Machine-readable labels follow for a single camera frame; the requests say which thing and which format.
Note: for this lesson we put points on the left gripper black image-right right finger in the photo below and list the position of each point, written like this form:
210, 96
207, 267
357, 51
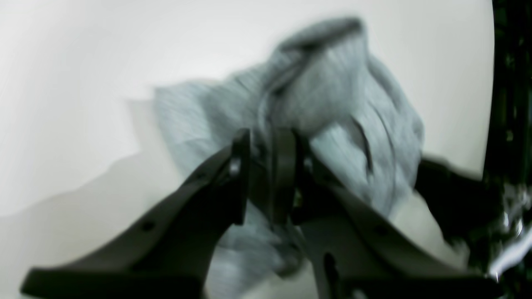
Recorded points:
355, 252

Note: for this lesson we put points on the grey T-shirt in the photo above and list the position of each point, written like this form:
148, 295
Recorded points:
324, 83

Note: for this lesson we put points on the left gripper black image-right left finger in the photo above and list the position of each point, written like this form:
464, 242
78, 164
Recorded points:
167, 252

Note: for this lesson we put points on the black robot arm image-left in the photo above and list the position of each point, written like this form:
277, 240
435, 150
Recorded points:
467, 210

